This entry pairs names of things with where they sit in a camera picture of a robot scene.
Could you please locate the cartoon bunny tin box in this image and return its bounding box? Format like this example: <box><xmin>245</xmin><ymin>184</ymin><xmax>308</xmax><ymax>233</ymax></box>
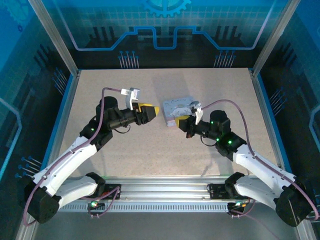
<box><xmin>162</xmin><ymin>95</ymin><xmax>201</xmax><ymax>129</ymax></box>

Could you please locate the blue table edge strip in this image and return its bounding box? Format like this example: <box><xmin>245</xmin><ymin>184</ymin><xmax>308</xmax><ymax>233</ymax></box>
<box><xmin>255</xmin><ymin>72</ymin><xmax>287</xmax><ymax>169</ymax></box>
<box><xmin>40</xmin><ymin>72</ymin><xmax>76</xmax><ymax>171</ymax></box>

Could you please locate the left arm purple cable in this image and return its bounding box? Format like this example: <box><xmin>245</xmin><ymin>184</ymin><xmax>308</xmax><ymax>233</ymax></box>
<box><xmin>22</xmin><ymin>86</ymin><xmax>122</xmax><ymax>227</ymax></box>

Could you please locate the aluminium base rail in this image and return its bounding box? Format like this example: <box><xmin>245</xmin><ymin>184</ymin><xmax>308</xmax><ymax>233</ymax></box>
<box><xmin>59</xmin><ymin>175</ymin><xmax>251</xmax><ymax>203</ymax></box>

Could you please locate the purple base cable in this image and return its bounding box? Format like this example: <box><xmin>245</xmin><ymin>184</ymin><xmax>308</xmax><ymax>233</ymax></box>
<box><xmin>229</xmin><ymin>197</ymin><xmax>282</xmax><ymax>240</ymax></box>
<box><xmin>86</xmin><ymin>186</ymin><xmax>121</xmax><ymax>219</ymax></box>

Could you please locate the slotted grey cable duct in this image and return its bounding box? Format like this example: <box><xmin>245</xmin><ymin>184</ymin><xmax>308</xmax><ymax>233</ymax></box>
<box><xmin>59</xmin><ymin>201</ymin><xmax>241</xmax><ymax>214</ymax></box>

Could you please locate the aluminium frame post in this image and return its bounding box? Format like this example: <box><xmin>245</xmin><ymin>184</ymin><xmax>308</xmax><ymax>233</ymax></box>
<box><xmin>251</xmin><ymin>0</ymin><xmax>300</xmax><ymax>74</ymax></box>
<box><xmin>28</xmin><ymin>0</ymin><xmax>81</xmax><ymax>76</ymax></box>

